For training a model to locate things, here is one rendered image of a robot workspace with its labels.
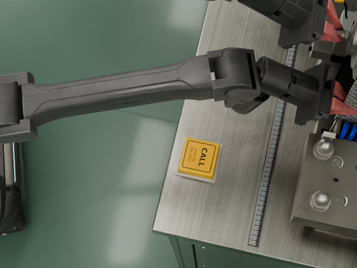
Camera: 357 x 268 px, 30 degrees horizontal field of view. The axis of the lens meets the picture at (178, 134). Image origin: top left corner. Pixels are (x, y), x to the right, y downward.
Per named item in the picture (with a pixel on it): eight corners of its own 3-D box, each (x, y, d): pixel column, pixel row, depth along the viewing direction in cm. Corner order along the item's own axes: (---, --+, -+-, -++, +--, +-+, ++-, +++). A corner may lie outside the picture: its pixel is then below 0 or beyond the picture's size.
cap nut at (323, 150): (314, 139, 122) (318, 131, 117) (334, 143, 121) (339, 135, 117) (311, 158, 120) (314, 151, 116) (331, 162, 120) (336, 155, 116)
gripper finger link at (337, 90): (339, 139, 120) (296, 122, 117) (346, 102, 122) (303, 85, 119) (364, 132, 114) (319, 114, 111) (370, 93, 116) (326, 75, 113)
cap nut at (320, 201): (311, 190, 119) (314, 184, 114) (331, 194, 118) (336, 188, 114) (307, 209, 118) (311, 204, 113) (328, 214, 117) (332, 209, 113)
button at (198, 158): (186, 140, 136) (185, 136, 134) (219, 147, 135) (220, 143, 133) (178, 172, 134) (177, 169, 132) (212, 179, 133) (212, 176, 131)
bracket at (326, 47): (297, 77, 139) (320, 5, 110) (328, 83, 139) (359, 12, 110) (292, 99, 138) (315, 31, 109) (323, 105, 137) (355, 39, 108)
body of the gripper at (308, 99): (302, 127, 117) (266, 113, 115) (312, 74, 120) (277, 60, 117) (324, 120, 111) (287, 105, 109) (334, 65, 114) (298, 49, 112)
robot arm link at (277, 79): (260, 77, 108) (263, 48, 110) (238, 94, 113) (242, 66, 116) (296, 91, 110) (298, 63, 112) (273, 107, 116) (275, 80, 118)
